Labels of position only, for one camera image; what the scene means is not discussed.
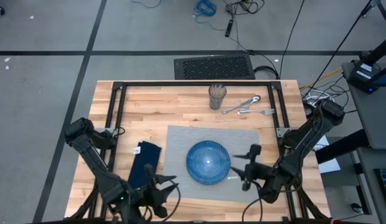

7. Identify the thick black hanging cable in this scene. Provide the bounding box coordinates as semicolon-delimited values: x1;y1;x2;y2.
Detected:
300;0;376;100

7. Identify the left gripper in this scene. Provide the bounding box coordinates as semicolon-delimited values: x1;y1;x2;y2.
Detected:
139;164;181;219

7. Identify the black labelled device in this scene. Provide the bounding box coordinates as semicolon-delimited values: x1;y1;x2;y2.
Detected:
347;60;384;94

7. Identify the silver knife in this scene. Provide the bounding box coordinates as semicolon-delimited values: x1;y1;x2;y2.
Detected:
237;98;259;113

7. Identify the dark blue cloth napkin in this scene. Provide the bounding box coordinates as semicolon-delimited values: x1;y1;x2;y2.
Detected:
127;141;162;190

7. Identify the silver fork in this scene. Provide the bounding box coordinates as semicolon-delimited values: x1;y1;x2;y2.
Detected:
238;108;276;116

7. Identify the clear ribbed drinking glass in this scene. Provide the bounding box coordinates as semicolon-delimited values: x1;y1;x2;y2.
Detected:
208;83;227;111

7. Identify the black tangled floor cable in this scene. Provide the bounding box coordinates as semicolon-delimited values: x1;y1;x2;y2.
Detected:
224;0;265;19

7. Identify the grey side table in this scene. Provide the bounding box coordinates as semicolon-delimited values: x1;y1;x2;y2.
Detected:
341;60;386;150

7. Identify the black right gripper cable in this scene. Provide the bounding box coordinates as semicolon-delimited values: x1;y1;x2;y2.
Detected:
242;183;264;223

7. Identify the yellow floor cable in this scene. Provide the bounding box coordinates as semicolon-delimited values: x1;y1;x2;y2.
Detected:
300;67;343;91

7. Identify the black diagonal beam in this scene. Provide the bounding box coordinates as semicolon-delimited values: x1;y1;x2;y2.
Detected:
314;129;370;164

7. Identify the white paper sheet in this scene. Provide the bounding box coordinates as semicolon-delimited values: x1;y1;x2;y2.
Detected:
314;135;342;174

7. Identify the blue coiled cable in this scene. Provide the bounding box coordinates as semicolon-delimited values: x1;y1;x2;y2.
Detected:
192;0;218;32

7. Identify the black metal table frame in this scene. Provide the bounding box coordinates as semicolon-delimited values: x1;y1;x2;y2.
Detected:
67;80;332;224

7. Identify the black looped floor cable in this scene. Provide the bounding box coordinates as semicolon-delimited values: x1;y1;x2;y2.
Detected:
253;65;280;80

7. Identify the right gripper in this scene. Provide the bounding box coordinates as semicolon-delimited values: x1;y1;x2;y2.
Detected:
230;144;275;192

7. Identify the thin black hanging cable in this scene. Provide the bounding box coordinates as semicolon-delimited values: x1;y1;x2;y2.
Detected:
278;0;306;80

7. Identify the silver spoon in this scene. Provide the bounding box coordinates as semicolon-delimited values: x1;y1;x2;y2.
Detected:
222;95;261;115

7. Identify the black tripod stand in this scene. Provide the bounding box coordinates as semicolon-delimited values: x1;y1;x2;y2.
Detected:
360;0;386;66

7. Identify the black power strip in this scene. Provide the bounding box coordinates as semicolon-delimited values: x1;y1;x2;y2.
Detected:
224;19;234;38

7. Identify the white cable bundle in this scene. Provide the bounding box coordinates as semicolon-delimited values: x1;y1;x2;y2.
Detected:
304;90;334;108

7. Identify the grey desk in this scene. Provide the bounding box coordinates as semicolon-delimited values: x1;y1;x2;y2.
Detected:
356;146;386;224

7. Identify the grey woven placemat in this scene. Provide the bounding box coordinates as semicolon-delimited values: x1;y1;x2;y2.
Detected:
163;125;262;203

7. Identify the blue patterned plate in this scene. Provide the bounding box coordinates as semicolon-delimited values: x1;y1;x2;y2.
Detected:
186;140;231;186

